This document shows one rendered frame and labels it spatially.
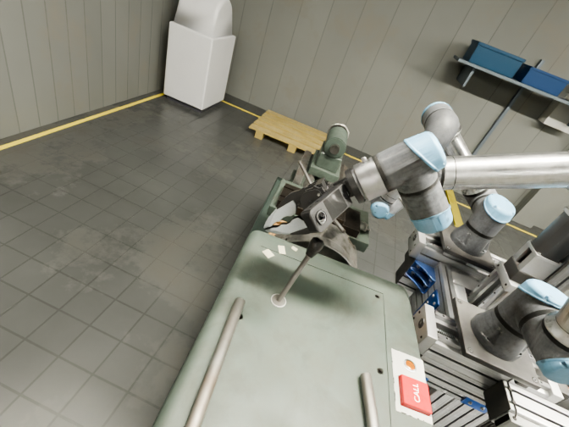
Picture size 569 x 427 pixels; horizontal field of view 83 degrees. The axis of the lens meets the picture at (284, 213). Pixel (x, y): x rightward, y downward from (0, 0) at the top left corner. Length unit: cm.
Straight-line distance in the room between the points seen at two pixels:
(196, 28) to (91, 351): 363
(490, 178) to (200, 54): 404
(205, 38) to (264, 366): 410
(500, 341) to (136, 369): 166
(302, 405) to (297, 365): 7
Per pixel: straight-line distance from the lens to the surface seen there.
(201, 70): 454
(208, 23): 448
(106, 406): 197
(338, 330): 77
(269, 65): 536
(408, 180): 61
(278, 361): 67
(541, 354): 103
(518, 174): 82
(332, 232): 104
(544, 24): 528
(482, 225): 150
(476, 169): 79
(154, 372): 202
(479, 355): 114
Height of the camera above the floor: 183
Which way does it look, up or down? 35 degrees down
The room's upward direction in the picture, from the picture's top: 21 degrees clockwise
